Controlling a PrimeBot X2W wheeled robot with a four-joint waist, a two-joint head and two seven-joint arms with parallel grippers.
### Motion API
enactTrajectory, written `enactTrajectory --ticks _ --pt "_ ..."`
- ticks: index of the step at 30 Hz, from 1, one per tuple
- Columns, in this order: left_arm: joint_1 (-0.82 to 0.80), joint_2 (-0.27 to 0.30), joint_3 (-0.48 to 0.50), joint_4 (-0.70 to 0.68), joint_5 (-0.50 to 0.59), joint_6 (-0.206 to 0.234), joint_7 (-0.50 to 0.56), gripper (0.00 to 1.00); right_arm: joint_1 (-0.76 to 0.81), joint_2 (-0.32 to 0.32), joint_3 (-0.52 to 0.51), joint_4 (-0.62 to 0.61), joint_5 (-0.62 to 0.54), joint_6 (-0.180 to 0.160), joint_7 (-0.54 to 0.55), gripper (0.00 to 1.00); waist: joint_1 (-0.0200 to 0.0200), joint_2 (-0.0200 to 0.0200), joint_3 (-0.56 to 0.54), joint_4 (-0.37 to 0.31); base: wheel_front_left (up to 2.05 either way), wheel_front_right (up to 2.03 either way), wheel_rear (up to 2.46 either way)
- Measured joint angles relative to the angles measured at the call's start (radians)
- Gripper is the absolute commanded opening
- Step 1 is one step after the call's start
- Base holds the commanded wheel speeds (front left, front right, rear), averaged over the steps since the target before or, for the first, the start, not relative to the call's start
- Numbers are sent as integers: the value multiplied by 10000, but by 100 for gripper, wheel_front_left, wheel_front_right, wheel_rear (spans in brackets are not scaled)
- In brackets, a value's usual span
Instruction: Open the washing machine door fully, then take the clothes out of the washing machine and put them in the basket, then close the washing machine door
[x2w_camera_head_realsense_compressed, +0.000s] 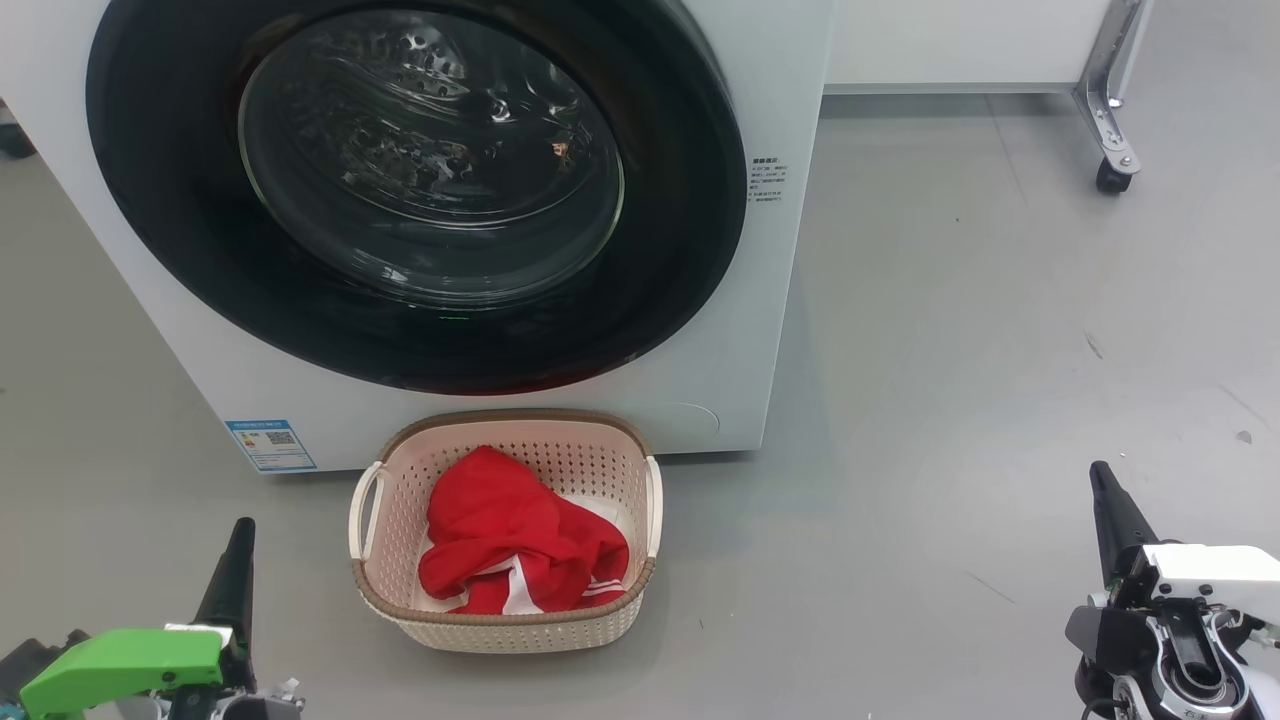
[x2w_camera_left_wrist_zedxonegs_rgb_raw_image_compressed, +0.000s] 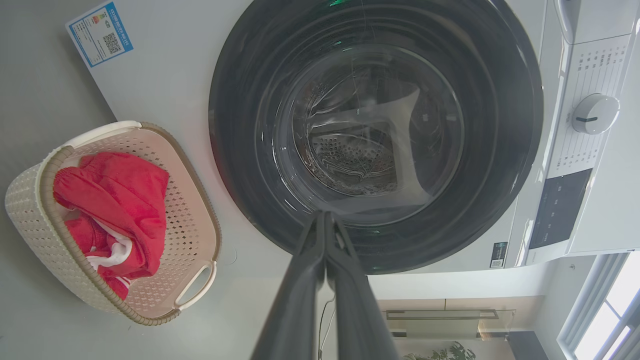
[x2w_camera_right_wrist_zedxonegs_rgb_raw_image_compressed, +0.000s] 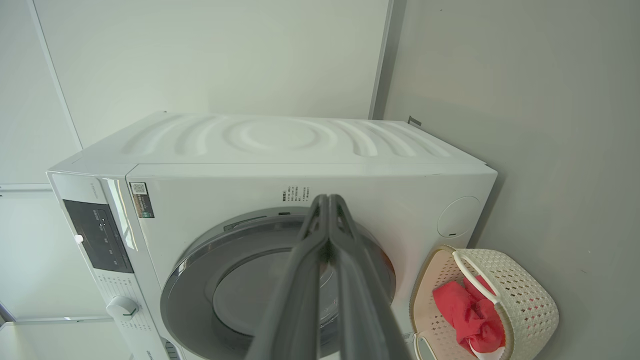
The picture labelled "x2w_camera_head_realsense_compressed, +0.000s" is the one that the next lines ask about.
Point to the left gripper's green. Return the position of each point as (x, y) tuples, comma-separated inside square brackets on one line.
[(130, 660)]

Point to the right gripper's white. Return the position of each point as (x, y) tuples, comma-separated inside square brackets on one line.
[(1220, 575)]

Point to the red white-striped garment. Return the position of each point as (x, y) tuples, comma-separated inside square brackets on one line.
[(500, 520)]

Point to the black glass washing machine door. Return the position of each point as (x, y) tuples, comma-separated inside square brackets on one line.
[(430, 180)]

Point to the cream perforated laundry basket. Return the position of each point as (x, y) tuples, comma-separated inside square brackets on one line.
[(600, 460)]

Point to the white front-load washing machine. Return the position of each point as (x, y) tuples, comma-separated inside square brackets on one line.
[(780, 300)]

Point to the blue energy label sticker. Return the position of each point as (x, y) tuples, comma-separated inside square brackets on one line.
[(270, 445)]

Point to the black caster wheel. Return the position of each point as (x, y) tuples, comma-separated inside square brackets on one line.
[(1113, 178)]

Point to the metal cabinet leg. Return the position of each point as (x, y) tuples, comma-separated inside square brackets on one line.
[(1105, 90)]

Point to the small dark floor object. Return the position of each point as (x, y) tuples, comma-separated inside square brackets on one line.
[(12, 140)]

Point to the white cabinet panel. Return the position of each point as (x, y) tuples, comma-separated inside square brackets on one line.
[(950, 40)]

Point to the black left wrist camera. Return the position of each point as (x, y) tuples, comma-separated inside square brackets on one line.
[(28, 660)]

